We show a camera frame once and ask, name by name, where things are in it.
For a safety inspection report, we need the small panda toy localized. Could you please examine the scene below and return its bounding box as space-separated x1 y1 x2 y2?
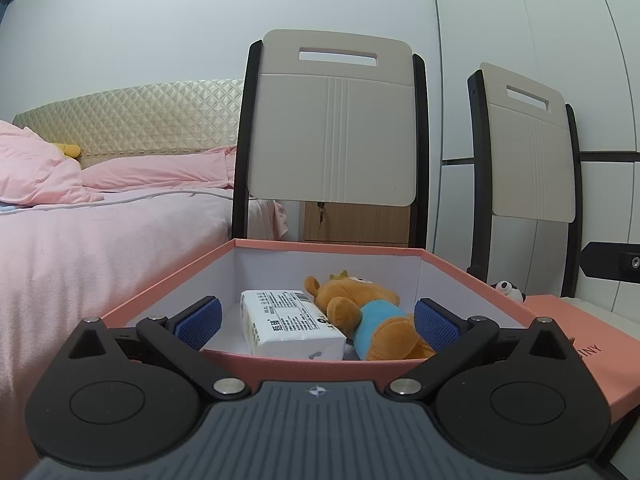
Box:
490 281 526 304

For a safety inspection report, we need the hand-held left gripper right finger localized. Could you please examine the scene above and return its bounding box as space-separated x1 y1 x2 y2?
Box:
385 298 573 403

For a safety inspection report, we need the pink pillow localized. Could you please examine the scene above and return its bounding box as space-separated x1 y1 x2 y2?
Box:
80 145 238 192

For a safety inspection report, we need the beige quilted headboard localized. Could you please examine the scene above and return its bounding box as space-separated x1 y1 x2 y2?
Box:
12 79 246 171

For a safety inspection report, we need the white wardrobe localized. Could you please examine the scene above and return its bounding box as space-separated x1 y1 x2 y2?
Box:
430 0 640 313

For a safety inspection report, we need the orange plush bear toy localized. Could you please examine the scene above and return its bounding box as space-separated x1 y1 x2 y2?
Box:
304 271 436 362

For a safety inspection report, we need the white tissue pack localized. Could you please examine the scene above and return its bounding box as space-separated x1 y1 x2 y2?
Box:
240 289 347 362

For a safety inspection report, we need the wooden nightstand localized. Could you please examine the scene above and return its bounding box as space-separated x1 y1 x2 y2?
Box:
299 200 412 248

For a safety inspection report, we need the pink cardboard storage box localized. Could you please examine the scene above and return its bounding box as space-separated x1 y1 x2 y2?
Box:
100 239 538 394

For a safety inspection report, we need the beige chair with black frame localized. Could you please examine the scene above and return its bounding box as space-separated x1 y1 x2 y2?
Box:
466 62 583 300
231 29 430 251

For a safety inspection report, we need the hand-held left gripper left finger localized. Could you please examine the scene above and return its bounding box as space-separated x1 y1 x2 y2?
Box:
68 297 252 402

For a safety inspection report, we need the pink duvet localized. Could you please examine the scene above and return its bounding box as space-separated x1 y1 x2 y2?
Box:
0 120 107 207

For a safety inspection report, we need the pink box lid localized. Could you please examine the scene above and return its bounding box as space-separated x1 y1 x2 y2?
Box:
525 294 640 453

